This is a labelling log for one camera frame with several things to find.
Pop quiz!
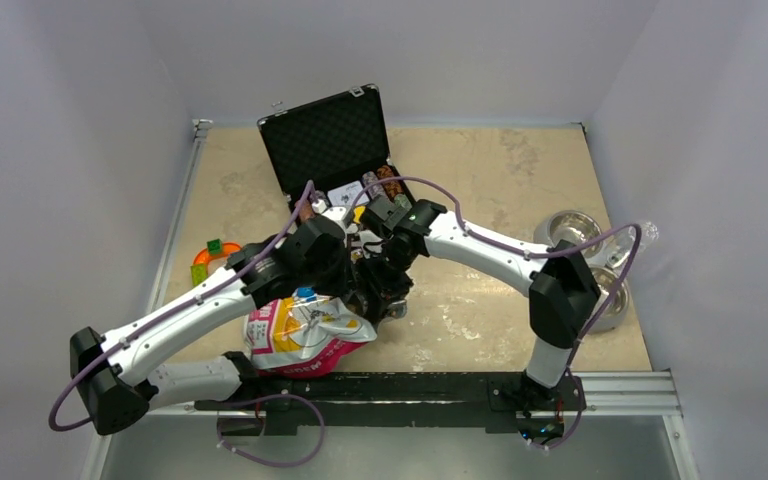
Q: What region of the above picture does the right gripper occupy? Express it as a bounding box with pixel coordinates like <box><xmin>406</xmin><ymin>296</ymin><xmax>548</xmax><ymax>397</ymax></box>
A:
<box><xmin>355</xmin><ymin>244</ymin><xmax>417</xmax><ymax>321</ymax></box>

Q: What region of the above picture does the pet food bag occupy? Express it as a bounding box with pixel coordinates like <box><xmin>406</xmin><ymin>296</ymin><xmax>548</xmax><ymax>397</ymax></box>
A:
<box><xmin>243</xmin><ymin>288</ymin><xmax>378</xmax><ymax>379</ymax></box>

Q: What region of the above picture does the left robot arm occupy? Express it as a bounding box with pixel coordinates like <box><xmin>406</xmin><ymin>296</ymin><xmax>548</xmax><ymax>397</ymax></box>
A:
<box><xmin>69</xmin><ymin>207</ymin><xmax>376</xmax><ymax>435</ymax></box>

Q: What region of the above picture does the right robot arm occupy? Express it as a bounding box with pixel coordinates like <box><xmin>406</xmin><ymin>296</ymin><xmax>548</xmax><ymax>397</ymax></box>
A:
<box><xmin>360</xmin><ymin>198</ymin><xmax>600</xmax><ymax>407</ymax></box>

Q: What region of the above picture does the grey double pet bowl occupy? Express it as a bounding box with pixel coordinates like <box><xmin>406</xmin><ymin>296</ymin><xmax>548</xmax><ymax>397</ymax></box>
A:
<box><xmin>533</xmin><ymin>210</ymin><xmax>631</xmax><ymax>335</ymax></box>

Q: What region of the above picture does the white playing card box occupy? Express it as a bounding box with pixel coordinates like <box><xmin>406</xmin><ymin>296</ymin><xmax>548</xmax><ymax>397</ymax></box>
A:
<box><xmin>327</xmin><ymin>180</ymin><xmax>368</xmax><ymax>206</ymax></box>

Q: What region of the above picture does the orange green toy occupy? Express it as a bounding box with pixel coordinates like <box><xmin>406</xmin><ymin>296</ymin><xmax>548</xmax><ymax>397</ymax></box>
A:
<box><xmin>190</xmin><ymin>239</ymin><xmax>241</xmax><ymax>286</ymax></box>

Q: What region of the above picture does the black poker chip case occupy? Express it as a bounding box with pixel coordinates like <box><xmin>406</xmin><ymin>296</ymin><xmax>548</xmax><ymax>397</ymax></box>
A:
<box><xmin>257</xmin><ymin>84</ymin><xmax>400</xmax><ymax>209</ymax></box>

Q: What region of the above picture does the clear water bottle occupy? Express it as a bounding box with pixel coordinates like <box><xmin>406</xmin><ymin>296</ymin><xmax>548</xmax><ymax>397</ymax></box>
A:
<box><xmin>605</xmin><ymin>221</ymin><xmax>659</xmax><ymax>271</ymax></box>

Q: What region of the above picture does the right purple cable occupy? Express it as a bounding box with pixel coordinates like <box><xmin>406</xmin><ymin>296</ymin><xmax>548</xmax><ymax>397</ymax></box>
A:
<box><xmin>347</xmin><ymin>175</ymin><xmax>644</xmax><ymax>452</ymax></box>

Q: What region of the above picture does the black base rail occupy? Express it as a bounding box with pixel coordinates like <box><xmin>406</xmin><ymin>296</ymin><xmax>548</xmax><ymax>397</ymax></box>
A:
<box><xmin>194</xmin><ymin>371</ymin><xmax>587</xmax><ymax>443</ymax></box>

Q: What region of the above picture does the aluminium frame rail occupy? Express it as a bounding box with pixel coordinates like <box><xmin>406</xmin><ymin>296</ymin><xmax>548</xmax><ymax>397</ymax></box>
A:
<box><xmin>79</xmin><ymin>119</ymin><xmax>215</xmax><ymax>480</ymax></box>

